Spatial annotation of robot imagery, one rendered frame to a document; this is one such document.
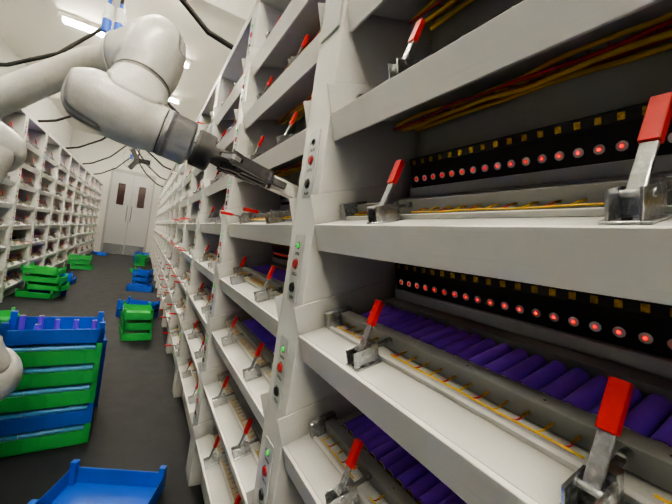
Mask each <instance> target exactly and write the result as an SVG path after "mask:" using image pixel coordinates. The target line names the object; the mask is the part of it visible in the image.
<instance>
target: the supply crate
mask: <svg viewBox="0 0 672 504"><path fill-rule="evenodd" d="M18 312H19V311H18V310H12V311H11V315H10V319H9V320H8V321H7V322H2V323H1V328H0V335H1V336H2V337H3V341H4V344H5V346H22V345H51V344H79V343H103V339H104V332H105V325H106V322H104V311H99V313H98V317H45V319H44V326H43V330H34V326H35V324H38V319H39V317H26V322H25V329H24V330H18V327H19V320H20V317H18ZM55 319H61V321H60V328H59V329H53V328H54V322H55ZM74 319H79V320H80V321H79V328H78V329H73V323H74ZM94 319H96V320H98V322H97V329H91V326H92V320H94Z"/></svg>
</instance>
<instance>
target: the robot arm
mask: <svg viewBox="0 0 672 504"><path fill-rule="evenodd" d="M185 62H186V45H185V43H184V40H183V37H182V35H181V33H180V31H179V30H178V28H177V27H176V26H175V25H174V24H173V23H172V22H171V21H170V20H168V19H167V18H165V17H163V16H161V15H157V14H149V15H145V16H142V17H140V18H138V19H137V20H136V21H135V22H134V23H133V22H130V23H128V24H127V25H125V26H123V27H120V28H118V29H115V30H112V31H108V32H106V33H105V35H104V36H103V38H102V42H101V43H98V44H93V45H88V46H83V47H79V48H76V49H73V50H70V51H67V52H64V53H61V54H58V55H56V56H53V57H50V58H48V59H45V60H42V61H40V62H37V63H34V64H32V65H29V66H27V67H24V68H21V69H19V70H16V71H14V72H11V73H8V74H6V75H3V76H0V118H2V117H4V116H7V115H9V114H12V113H14V112H16V111H18V110H21V109H23V108H25V107H27V106H29V105H32V104H34V103H36V102H38V101H40V100H42V99H45V98H47V97H49V96H51V95H53V94H56V93H58V92H60V91H61V95H60V97H61V102H62V105H63V107H64V109H65V110H66V112H67V114H69V115H70V116H71V117H73V118H74V119H75V120H77V121H78V122H80V123H81V124H83V125H85V126H86V127H88V128H90V129H92V130H94V131H95V132H97V133H99V134H101V135H103V136H105V137H107V138H109V139H111V140H114V141H116V142H118V143H121V144H123V145H126V146H129V147H132V148H135V149H141V150H146V151H149V152H152V153H153V152H154V153H155V154H156V155H158V156H161V157H164V158H166V159H168V160H171V161H173V162H175V163H178V164H183V163H184V161H185V160H187V163H188V164H189V165H191V166H193V167H196V168H198V169H200V170H203V171H204V170H206V169H207V167H208V165H209V163H211V164H212V165H214V166H216V167H217V168H216V169H218V171H219V172H222V173H225V174H228V175H231V176H233V177H236V178H238V179H240V180H243V181H245V182H248V183H250V184H253V185H255V186H257V187H260V186H261V187H265V188H266V189H268V190H270V191H272V192H274V193H276V194H279V195H281V196H283V197H285V198H287V199H291V198H297V195H298V188H299V186H296V185H294V184H292V183H290V182H288V181H286V180H284V179H282V178H280V177H277V176H275V175H274V172H273V171H271V170H269V169H267V168H265V167H263V166H262V165H260V164H258V163H256V162H254V161H252V160H251V159H249V158H247V157H245V156H243V155H242V154H241V153H239V152H238V151H236V150H233V152H232V151H230V150H228V149H225V150H224V149H221V148H218V147H217V146H216V145H217V143H218V138H217V137H216V136H215V135H213V134H211V133H209V132H207V131H205V130H203V129H202V130H200V131H198V130H197V128H198V123H197V122H194V121H192V120H190V119H189V118H186V117H185V116H183V115H181V114H179V113H177V112H176V111H174V110H170V109H169V108H167V103H168V100H169V98H170V96H171V95H172V94H173V92H174V91H175V89H176V87H177V86H178V84H179V81H180V79H181V76H182V73H183V70H184V67H185ZM26 157H27V148H26V144H25V142H24V140H23V139H22V138H21V137H20V136H19V135H18V134H17V133H16V132H15V131H14V130H12V129H11V128H10V127H8V126H7V125H5V124H4V123H2V122H0V184H1V183H2V182H3V181H4V179H5V177H6V175H7V174H8V172H12V171H14V170H16V169H18V168H19V167H21V166H22V165H23V164H24V162H25V160H26ZM22 375H23V364H22V361H21V359H20V357H19V356H18V354H17V353H16V352H14V351H13V350H12V349H10V348H8V347H6V346H5V344H4V341H3V337H2V336H1V335H0V401H1V400H3V399H4V398H5V397H7V396H8V395H9V394H10V393H11V392H13V391H14V390H15V388H16V387H17V386H18V385H19V383H20V381H21V379H22Z"/></svg>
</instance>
